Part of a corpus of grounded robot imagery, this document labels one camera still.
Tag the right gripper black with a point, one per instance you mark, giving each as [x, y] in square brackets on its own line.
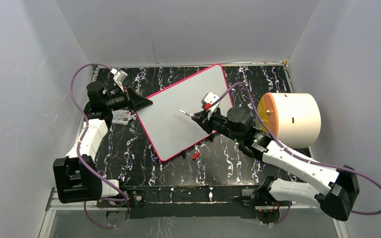
[203, 121]

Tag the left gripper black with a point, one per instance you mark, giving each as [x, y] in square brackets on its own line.
[135, 102]

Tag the red whiteboard marker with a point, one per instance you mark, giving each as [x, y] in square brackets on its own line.
[186, 113]

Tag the pink framed whiteboard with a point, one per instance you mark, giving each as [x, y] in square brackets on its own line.
[167, 122]

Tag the red marker cap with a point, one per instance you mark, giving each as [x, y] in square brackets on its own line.
[196, 155]

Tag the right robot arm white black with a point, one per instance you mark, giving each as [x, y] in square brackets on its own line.
[334, 191]

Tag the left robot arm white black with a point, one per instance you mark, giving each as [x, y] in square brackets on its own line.
[76, 176]

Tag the white printed card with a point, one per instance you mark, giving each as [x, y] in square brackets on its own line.
[121, 117]

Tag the white cylinder orange end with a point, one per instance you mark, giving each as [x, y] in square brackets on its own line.
[294, 118]

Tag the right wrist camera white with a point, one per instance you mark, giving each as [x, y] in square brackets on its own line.
[208, 103]

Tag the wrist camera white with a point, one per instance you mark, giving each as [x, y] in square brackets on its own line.
[119, 76]
[208, 103]

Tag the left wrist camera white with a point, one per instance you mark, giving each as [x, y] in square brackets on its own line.
[119, 76]

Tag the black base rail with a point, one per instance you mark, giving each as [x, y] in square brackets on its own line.
[265, 213]

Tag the aluminium frame rail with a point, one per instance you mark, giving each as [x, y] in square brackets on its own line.
[266, 195]

